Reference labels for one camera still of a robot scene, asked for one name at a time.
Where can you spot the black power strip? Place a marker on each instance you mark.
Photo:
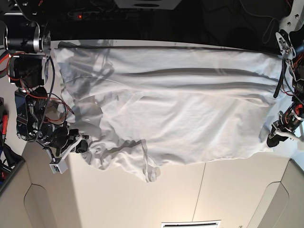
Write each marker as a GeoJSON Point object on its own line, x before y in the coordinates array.
{"type": "Point", "coordinates": [97, 15]}

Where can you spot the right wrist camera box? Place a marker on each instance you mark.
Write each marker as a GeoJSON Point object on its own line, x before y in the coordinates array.
{"type": "Point", "coordinates": [58, 163]}

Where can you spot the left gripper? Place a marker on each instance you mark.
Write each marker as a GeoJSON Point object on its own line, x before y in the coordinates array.
{"type": "Point", "coordinates": [287, 122]}

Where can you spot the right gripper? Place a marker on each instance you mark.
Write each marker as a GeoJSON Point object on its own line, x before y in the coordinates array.
{"type": "Point", "coordinates": [60, 137]}

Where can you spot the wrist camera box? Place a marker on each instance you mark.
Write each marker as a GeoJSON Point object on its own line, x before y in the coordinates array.
{"type": "Point", "coordinates": [58, 163]}
{"type": "Point", "coordinates": [289, 135]}

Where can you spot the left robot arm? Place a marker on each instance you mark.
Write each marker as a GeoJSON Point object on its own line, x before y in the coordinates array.
{"type": "Point", "coordinates": [292, 49]}

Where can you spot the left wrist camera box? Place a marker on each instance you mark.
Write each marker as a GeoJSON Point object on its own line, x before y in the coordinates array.
{"type": "Point", "coordinates": [289, 135]}

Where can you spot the white t-shirt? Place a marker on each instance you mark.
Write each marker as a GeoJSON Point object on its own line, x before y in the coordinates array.
{"type": "Point", "coordinates": [144, 108]}

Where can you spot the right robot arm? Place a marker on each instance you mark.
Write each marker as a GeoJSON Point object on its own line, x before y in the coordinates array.
{"type": "Point", "coordinates": [26, 41]}

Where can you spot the orange handled tool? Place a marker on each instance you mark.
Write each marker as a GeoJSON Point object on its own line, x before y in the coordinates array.
{"type": "Point", "coordinates": [5, 118]}

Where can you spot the black tool tray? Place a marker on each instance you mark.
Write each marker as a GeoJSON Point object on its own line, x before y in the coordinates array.
{"type": "Point", "coordinates": [9, 167]}

